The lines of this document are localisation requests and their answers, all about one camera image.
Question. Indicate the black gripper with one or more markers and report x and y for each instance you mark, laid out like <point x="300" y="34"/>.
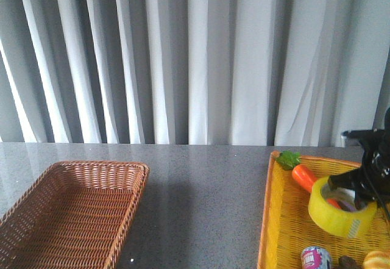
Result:
<point x="371" y="181"/>

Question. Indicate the yellow packing tape roll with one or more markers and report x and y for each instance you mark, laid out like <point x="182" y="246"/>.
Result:
<point x="324" y="210"/>

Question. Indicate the purple foam cube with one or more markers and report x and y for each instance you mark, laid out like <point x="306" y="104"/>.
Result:
<point x="347" y="206"/>

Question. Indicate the orange toy carrot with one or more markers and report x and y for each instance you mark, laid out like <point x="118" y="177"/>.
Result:
<point x="290" y="161"/>

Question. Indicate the yellow bread toy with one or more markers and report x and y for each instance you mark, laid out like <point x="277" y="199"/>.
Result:
<point x="377" y="259"/>

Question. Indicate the brown chocolate toy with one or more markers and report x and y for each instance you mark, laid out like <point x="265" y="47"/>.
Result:
<point x="346" y="262"/>

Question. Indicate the yellow wicker basket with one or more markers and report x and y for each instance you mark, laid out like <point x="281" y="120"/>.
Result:
<point x="287" y="228"/>

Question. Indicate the small printed can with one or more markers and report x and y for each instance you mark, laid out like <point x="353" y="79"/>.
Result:
<point x="315" y="257"/>

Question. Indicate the grey pleated curtain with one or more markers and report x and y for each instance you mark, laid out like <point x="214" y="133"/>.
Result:
<point x="202" y="72"/>

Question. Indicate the brown wicker basket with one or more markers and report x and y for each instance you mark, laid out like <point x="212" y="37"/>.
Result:
<point x="77" y="214"/>

